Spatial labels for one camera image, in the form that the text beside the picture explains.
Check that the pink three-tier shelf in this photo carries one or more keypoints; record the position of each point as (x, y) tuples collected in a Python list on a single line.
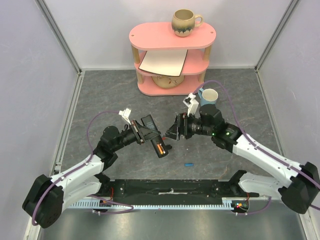
[(160, 36)]

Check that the white square plate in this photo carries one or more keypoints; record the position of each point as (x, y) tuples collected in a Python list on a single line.
[(164, 62)]

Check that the black battery compartment cover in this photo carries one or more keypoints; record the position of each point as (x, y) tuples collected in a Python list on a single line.
[(169, 147)]

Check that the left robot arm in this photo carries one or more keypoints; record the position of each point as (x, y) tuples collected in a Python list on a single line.
[(48, 197)]

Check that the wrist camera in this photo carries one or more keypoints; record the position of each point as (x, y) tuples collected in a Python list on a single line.
[(125, 115), (191, 103)]

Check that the light blue mug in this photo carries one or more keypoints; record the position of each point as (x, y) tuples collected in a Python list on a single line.
[(207, 96)]

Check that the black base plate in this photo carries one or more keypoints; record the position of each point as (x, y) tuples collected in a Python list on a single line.
[(172, 191)]

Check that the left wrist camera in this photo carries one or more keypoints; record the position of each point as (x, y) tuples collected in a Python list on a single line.
[(125, 115)]

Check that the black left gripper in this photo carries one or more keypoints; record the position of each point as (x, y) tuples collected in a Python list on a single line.
[(142, 133)]

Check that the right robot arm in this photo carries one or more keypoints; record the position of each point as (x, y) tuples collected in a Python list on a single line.
[(296, 184)]

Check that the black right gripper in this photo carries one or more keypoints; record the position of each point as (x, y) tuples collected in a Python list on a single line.
[(181, 126)]

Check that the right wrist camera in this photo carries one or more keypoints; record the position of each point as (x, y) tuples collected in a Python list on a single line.
[(191, 103)]

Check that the black gold battery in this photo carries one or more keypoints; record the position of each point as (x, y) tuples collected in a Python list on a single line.
[(162, 149)]

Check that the white cable duct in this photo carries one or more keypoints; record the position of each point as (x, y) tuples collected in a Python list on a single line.
[(97, 205)]

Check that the black remote control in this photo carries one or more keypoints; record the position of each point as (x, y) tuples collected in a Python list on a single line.
[(148, 121)]

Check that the beige bird-painted bowl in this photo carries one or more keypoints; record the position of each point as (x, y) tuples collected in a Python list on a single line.
[(167, 82)]

